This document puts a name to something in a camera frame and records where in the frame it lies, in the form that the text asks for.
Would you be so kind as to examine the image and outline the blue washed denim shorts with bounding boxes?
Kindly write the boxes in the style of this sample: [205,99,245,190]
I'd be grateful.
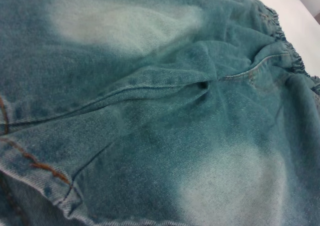
[0,0,320,226]

